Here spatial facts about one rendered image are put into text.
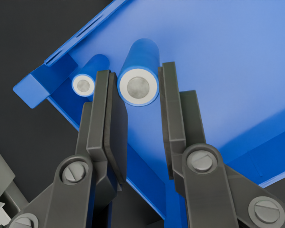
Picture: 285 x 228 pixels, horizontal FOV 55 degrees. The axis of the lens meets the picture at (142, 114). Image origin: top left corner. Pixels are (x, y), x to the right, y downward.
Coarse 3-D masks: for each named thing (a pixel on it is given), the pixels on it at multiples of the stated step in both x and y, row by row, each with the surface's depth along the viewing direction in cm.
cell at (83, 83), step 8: (96, 56) 24; (104, 56) 25; (88, 64) 22; (96, 64) 22; (104, 64) 24; (80, 72) 20; (88, 72) 20; (96, 72) 21; (72, 80) 20; (80, 80) 20; (88, 80) 20; (72, 88) 20; (80, 88) 20; (88, 88) 20
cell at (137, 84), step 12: (132, 48) 15; (144, 48) 14; (156, 48) 15; (132, 60) 12; (144, 60) 12; (156, 60) 13; (120, 72) 11; (132, 72) 11; (144, 72) 11; (156, 72) 11; (120, 84) 11; (132, 84) 11; (144, 84) 11; (156, 84) 11; (120, 96) 11; (132, 96) 11; (144, 96) 11; (156, 96) 11
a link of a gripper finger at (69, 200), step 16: (64, 160) 9; (80, 160) 9; (64, 176) 9; (80, 176) 9; (96, 176) 9; (64, 192) 8; (80, 192) 8; (48, 208) 8; (64, 208) 8; (80, 208) 8; (48, 224) 8; (64, 224) 8; (80, 224) 7; (96, 224) 10
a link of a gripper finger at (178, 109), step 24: (168, 72) 10; (168, 96) 10; (192, 96) 11; (168, 120) 9; (192, 120) 10; (168, 144) 9; (192, 144) 9; (168, 168) 10; (240, 192) 8; (264, 192) 8; (240, 216) 7; (264, 216) 7
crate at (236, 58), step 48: (144, 0) 23; (192, 0) 23; (240, 0) 23; (96, 48) 25; (192, 48) 25; (240, 48) 24; (48, 96) 19; (240, 96) 26; (144, 144) 29; (240, 144) 29; (144, 192) 26
